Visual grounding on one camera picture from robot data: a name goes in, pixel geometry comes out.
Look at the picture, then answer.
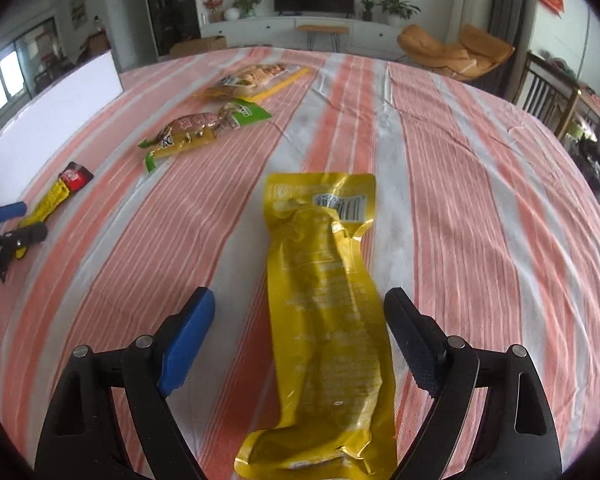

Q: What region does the cardboard box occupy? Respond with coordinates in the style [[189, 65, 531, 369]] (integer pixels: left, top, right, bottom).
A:
[[169, 35, 228, 59]]

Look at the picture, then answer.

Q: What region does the slim yellow red snack packet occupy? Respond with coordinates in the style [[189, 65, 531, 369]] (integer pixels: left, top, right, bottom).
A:
[[19, 161, 95, 261]]

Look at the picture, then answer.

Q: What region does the clutter of assorted goods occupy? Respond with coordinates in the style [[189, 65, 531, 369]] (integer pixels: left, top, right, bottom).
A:
[[555, 105, 600, 231]]

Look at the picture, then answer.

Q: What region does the large green potted plant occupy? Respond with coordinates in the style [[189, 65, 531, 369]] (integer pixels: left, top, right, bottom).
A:
[[376, 0, 422, 27]]

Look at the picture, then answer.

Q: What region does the snack packet with yellow strip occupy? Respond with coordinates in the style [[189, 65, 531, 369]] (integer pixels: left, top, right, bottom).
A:
[[200, 61, 312, 102]]

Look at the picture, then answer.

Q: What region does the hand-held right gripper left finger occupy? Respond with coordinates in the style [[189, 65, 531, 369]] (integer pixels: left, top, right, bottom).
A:
[[35, 286, 217, 480]]

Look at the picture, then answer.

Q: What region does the green yellow snack packet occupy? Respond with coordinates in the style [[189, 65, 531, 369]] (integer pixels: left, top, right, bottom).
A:
[[138, 100, 273, 173]]

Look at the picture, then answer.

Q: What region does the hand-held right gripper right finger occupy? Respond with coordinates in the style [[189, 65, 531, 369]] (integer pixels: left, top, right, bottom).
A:
[[383, 287, 563, 480]]

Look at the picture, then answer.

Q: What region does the framed wall picture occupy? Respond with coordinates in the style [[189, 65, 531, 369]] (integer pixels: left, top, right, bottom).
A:
[[69, 0, 88, 31]]

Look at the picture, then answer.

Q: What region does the dark tall cabinet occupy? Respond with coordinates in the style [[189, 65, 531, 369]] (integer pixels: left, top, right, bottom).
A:
[[142, 0, 203, 58]]

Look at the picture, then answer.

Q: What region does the small wooden bench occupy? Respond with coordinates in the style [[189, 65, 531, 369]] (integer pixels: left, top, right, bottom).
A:
[[296, 25, 351, 52]]

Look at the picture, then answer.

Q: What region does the dark wooden chair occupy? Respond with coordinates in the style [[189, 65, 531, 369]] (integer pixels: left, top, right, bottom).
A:
[[502, 50, 583, 141]]

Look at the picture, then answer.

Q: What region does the window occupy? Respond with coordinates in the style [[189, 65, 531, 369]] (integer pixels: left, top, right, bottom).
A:
[[0, 15, 68, 131]]

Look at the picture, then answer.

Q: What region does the long yellow snack packet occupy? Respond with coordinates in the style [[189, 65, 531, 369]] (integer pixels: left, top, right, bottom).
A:
[[234, 172, 398, 480]]

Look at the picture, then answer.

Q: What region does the white television cabinet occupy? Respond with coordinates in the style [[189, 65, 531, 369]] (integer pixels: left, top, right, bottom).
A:
[[200, 14, 416, 53]]

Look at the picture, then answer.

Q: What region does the orange lounge chair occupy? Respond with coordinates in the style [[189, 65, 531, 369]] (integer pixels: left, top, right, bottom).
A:
[[396, 24, 516, 83]]

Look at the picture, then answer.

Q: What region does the pink striped cloth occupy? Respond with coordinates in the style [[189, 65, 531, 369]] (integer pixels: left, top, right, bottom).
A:
[[0, 46, 600, 480]]

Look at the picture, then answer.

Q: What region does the green plant in vase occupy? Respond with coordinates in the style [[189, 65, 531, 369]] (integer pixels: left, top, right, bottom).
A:
[[232, 0, 265, 18]]

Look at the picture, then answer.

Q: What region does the white board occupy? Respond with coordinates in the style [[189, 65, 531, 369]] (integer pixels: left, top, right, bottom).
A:
[[0, 50, 125, 206]]

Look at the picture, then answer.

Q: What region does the grey curtain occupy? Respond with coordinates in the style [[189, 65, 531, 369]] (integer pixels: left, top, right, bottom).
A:
[[487, 0, 541, 98]]

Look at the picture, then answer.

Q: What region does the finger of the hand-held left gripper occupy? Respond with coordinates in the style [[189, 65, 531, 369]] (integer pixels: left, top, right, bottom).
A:
[[0, 201, 28, 226], [0, 221, 48, 256]]

